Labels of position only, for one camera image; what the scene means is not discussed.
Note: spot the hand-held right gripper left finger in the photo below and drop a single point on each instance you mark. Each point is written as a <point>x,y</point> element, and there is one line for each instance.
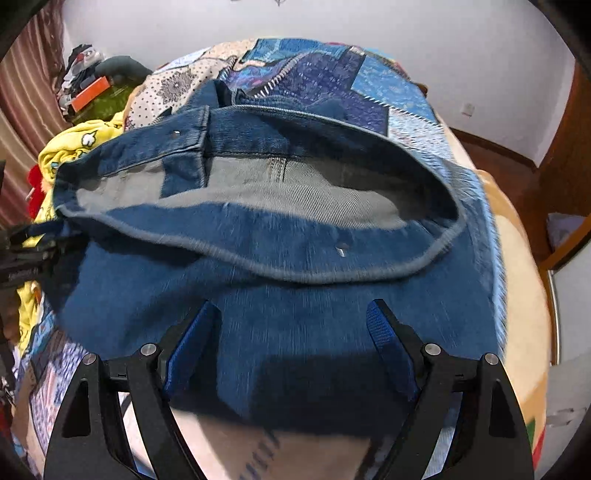
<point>191,350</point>

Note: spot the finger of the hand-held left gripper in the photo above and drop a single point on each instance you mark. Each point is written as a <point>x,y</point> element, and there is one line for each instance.
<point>51,249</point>
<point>37,233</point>

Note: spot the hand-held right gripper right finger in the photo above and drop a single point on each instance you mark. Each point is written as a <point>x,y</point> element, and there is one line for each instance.
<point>390,350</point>

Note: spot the blue denim jacket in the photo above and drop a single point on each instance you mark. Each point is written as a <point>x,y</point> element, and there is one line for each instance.
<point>286,286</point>

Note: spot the pile of mixed clothes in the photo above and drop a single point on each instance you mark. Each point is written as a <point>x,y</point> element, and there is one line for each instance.
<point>97,64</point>

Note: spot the red cloth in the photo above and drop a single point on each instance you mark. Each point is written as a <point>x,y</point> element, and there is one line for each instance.
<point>36,189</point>

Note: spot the yellow printed cloth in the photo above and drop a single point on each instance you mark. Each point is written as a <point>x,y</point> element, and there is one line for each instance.
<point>78,143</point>

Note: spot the striped brown curtain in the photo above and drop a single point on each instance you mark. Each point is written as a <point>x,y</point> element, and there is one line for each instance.
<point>23,120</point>

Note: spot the orange beige bed sheet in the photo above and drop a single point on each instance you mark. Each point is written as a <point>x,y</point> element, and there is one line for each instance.
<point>521,286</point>

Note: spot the orange box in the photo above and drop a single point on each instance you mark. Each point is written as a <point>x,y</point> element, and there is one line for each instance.
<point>90,94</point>

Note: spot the green patterned cloth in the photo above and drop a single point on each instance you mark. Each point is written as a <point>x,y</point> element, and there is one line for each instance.
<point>113,101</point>

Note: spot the blue patchwork blanket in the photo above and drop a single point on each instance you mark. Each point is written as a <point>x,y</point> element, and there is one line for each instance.
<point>323,78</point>

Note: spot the white wall socket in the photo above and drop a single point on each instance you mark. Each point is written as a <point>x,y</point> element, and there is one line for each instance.
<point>468,109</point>

